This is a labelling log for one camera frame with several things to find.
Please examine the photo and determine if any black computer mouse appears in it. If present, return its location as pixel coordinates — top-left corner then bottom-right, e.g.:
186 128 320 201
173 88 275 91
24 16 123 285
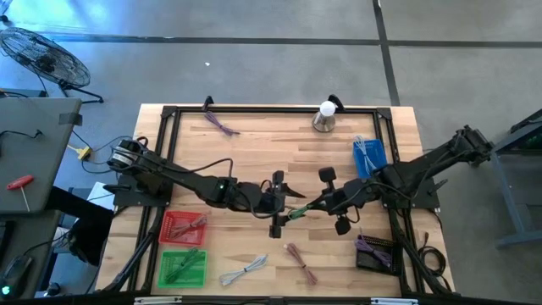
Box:
0 253 33 297

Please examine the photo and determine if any light blue USB cable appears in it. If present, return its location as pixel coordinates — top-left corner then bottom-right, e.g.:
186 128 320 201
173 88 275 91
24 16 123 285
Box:
218 253 269 287

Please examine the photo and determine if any black table frame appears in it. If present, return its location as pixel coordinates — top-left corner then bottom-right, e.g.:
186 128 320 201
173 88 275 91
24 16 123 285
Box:
126 104 456 297

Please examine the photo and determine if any black plastic basket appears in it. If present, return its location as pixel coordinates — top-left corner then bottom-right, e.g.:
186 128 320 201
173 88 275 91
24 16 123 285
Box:
355 235 401 276

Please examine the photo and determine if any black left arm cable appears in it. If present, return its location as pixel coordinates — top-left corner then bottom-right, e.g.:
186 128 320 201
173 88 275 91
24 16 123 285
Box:
167 157 236 181

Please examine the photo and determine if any grey desk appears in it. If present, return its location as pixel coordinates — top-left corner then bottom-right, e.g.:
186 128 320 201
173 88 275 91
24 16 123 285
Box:
0 97 84 215

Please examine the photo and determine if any black coiled cable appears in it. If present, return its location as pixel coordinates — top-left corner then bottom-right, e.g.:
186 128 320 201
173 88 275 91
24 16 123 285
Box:
417 231 448 279

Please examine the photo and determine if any black floor fan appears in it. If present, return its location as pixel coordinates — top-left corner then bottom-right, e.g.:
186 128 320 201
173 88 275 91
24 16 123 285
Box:
0 27 105 105

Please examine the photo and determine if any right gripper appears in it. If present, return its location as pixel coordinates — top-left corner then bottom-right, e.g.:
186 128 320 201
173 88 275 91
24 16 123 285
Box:
303 166 355 236

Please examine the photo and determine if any purple USB cable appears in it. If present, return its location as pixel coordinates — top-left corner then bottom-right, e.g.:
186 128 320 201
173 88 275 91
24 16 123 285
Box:
204 110 241 137
354 236 393 268

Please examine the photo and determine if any yellow cable connector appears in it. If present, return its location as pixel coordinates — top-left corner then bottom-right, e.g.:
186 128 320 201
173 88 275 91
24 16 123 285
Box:
67 144 92 162

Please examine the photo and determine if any white bulb table lamp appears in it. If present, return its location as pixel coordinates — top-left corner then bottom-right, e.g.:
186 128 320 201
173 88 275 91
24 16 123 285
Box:
312 100 338 133

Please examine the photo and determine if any white USB cable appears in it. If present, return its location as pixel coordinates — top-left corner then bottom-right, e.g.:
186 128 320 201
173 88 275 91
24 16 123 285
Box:
354 135 378 175

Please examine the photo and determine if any red plastic basket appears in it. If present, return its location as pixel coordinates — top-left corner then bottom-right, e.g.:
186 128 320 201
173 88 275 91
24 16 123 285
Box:
158 210 208 247

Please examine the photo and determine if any white paper sheet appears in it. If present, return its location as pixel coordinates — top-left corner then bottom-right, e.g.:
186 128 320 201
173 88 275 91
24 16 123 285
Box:
86 180 118 211

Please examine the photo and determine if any green plastic basket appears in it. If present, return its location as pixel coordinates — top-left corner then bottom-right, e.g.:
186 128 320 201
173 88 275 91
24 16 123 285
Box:
157 249 208 289

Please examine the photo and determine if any blue plastic basket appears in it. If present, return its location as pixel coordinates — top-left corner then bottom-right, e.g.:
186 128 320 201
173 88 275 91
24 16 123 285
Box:
352 138 389 180

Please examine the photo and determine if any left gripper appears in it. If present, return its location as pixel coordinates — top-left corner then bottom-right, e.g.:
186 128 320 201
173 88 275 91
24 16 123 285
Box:
253 170 307 238

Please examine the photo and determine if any grey metal stand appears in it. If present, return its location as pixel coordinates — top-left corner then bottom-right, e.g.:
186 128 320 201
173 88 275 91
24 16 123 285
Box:
493 108 542 249

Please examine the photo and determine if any red handled hex key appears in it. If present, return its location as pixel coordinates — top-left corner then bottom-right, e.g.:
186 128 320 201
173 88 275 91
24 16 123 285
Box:
6 175 35 213

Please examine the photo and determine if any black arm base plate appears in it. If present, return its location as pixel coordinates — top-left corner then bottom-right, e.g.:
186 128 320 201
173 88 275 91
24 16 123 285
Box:
383 177 441 209
103 173 173 208

